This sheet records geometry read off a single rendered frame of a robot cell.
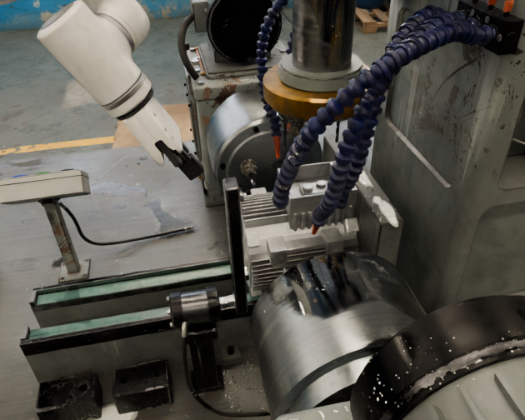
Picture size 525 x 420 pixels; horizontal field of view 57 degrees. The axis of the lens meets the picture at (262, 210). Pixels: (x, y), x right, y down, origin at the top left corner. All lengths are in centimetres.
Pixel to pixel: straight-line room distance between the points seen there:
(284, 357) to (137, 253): 73
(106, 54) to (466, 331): 60
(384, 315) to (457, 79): 37
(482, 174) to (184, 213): 86
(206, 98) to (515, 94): 74
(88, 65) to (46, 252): 71
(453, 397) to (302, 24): 53
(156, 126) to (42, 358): 49
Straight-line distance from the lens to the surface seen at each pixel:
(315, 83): 73
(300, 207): 84
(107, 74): 77
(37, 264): 135
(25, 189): 113
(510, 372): 36
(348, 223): 87
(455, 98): 81
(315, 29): 72
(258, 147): 106
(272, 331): 67
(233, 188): 67
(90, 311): 107
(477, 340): 36
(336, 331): 61
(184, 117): 342
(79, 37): 76
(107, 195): 153
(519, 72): 72
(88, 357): 101
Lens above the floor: 163
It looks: 37 degrees down
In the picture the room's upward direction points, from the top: 2 degrees counter-clockwise
